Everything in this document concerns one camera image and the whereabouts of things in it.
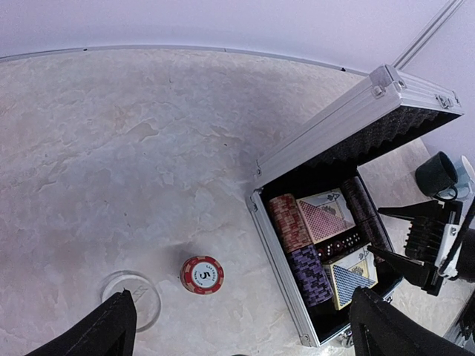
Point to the light blue mug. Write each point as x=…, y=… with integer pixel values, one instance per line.
x=465, y=178

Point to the aluminium poker chip case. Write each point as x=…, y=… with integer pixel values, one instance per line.
x=354, y=136

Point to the blue playing card deck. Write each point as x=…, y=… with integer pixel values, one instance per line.
x=357, y=269

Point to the red poker chip stack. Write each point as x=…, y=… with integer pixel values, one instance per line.
x=202, y=275

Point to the red playing card deck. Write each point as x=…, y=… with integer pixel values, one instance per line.
x=325, y=215

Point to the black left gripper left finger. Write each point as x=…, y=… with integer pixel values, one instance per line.
x=110, y=329

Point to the purple chip row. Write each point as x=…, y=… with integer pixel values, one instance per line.
x=310, y=276

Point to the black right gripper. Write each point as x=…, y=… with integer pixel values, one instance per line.
x=428, y=220

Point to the dark green mug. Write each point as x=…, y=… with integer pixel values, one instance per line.
x=436, y=178

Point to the clear round dish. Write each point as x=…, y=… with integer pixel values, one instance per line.
x=146, y=297

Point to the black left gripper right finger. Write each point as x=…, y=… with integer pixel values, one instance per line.
x=380, y=329

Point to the dark red chip row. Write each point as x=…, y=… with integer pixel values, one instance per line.
x=364, y=213

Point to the red dice row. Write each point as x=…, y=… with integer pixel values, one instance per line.
x=340, y=244

